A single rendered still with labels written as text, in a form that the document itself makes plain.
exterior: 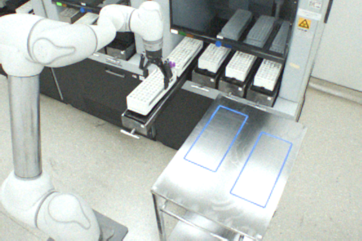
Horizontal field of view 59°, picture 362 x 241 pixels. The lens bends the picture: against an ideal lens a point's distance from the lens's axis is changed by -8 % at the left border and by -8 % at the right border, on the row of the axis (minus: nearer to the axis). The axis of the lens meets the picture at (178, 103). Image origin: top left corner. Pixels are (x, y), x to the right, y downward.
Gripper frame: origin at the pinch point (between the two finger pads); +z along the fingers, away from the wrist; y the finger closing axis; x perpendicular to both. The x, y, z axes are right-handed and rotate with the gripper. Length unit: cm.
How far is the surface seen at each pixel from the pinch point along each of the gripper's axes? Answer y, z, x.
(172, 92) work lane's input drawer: 6.8, 6.9, 2.8
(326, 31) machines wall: 67, 32, 140
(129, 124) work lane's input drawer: -2.5, 9.9, -21.8
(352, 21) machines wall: 84, 18, 140
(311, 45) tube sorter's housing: 63, -22, 30
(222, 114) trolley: 34.7, 4.8, -2.1
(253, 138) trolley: 52, 5, -9
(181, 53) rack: 0.7, 0.4, 25.2
